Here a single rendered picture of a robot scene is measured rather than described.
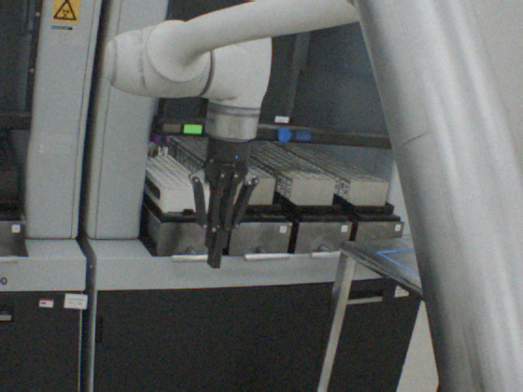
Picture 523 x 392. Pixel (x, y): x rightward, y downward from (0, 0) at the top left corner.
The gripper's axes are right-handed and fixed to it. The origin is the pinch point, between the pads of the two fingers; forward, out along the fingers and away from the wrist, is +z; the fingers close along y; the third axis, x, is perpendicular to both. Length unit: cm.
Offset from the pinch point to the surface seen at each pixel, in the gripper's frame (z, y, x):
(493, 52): -46, -194, -130
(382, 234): 2.5, -46.4, -11.5
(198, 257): 4.8, -0.2, -7.6
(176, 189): -6.4, 2.9, -15.4
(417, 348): 80, -135, -80
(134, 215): 0.6, 9.5, -20.8
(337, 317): 13.6, -25.6, 5.7
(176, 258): 4.8, 4.5, -7.5
